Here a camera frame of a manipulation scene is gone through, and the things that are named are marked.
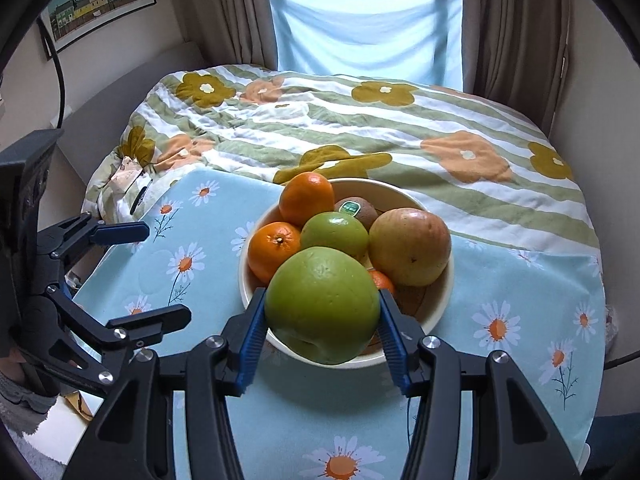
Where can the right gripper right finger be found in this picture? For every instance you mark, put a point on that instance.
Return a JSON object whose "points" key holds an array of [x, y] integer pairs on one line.
{"points": [[513, 435]]}

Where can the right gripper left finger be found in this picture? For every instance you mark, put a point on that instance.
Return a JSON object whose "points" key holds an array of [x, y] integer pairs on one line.
{"points": [[132, 434]]}

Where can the floral striped duvet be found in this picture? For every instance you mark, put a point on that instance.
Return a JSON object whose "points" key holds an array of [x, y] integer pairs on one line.
{"points": [[487, 170]]}

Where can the grey headboard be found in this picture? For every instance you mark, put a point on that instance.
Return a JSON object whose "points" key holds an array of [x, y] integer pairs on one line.
{"points": [[94, 129]]}

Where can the blue window cloth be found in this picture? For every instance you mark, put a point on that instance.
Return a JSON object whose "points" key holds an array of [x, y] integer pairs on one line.
{"points": [[413, 40]]}

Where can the framed wall picture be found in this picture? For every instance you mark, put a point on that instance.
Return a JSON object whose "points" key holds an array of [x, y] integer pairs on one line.
{"points": [[97, 0]]}

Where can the yellow red apple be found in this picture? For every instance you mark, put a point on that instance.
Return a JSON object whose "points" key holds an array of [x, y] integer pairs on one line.
{"points": [[410, 246]]}

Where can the green apple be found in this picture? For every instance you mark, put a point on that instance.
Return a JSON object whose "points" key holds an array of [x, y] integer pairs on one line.
{"points": [[336, 230]]}

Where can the large orange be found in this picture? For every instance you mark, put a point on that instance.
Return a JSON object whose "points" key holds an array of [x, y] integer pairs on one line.
{"points": [[306, 195]]}

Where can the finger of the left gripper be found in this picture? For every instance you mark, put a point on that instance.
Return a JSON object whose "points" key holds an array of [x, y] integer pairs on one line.
{"points": [[134, 331], [72, 238]]}

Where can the brown curtain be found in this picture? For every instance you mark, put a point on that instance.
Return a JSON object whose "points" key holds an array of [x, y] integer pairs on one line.
{"points": [[230, 31], [513, 53]]}

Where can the small tangerine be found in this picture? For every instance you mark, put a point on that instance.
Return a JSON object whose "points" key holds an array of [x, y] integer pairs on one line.
{"points": [[381, 281]]}

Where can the orange in bowl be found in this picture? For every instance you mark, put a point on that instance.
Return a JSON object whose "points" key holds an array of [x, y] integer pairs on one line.
{"points": [[270, 246]]}

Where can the right brown curtain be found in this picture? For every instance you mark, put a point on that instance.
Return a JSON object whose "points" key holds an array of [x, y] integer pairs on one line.
{"points": [[513, 53]]}

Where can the left brown curtain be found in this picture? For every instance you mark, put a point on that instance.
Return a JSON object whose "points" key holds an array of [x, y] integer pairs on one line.
{"points": [[230, 31]]}

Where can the cream yellow fruit bowl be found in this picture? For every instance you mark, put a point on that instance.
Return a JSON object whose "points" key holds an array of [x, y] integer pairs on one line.
{"points": [[427, 304]]}

